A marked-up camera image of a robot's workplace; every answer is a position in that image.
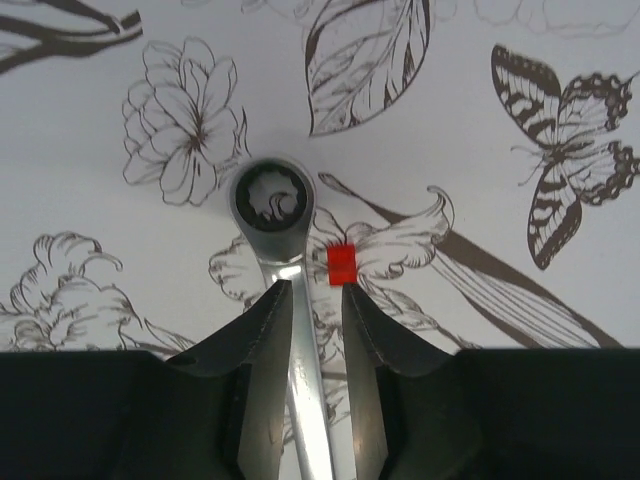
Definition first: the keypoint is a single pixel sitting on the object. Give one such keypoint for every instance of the silver combination wrench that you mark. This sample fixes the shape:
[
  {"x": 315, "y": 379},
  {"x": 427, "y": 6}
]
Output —
[{"x": 272, "y": 201}]

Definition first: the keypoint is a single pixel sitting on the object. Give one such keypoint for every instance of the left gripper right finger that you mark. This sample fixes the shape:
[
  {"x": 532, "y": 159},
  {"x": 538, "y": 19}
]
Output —
[{"x": 418, "y": 412}]

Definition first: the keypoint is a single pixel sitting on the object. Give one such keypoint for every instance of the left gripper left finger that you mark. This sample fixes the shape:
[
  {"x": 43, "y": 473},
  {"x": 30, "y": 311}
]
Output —
[{"x": 215, "y": 411}]

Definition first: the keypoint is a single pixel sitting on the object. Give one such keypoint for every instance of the small red fuse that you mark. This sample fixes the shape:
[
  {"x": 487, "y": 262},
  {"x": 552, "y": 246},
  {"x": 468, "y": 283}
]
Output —
[{"x": 341, "y": 264}]

